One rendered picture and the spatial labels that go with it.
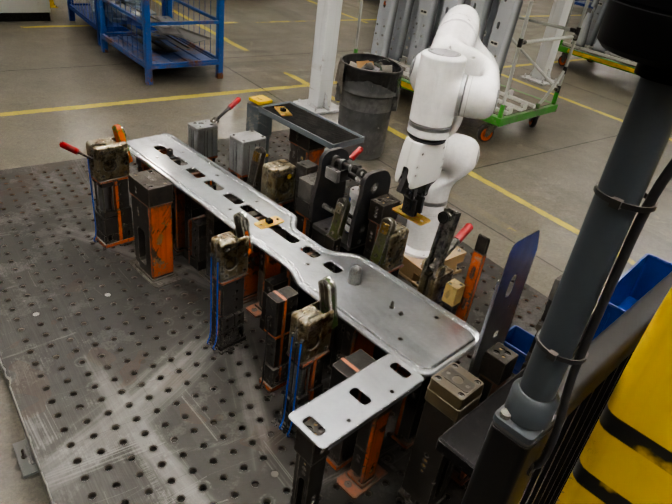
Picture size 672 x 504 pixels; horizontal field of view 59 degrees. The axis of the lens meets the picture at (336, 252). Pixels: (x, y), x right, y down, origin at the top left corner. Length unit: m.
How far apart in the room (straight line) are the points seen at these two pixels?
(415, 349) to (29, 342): 1.03
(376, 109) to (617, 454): 4.14
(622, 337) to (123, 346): 1.40
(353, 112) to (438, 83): 3.46
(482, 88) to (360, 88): 3.37
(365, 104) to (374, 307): 3.25
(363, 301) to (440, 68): 0.58
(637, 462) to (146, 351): 1.37
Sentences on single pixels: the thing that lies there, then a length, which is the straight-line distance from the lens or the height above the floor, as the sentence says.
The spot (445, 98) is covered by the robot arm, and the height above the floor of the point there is 1.52.
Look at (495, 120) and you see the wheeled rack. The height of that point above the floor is 0.25.
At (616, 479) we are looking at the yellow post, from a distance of 0.55.
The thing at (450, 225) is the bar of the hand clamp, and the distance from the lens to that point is 1.41.
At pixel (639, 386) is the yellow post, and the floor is 1.54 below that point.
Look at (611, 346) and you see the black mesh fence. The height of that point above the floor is 1.55.
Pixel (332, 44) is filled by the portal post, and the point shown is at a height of 0.60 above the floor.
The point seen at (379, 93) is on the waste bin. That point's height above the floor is 0.56.
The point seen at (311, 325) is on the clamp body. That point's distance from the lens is 1.26.
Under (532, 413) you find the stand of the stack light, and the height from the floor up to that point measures 1.57.
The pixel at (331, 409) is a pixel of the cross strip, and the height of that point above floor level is 1.00.
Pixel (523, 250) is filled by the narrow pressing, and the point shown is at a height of 1.31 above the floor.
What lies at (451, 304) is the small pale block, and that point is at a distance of 1.43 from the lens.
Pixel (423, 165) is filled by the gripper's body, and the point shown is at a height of 1.38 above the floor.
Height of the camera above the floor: 1.83
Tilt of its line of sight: 32 degrees down
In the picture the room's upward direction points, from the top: 8 degrees clockwise
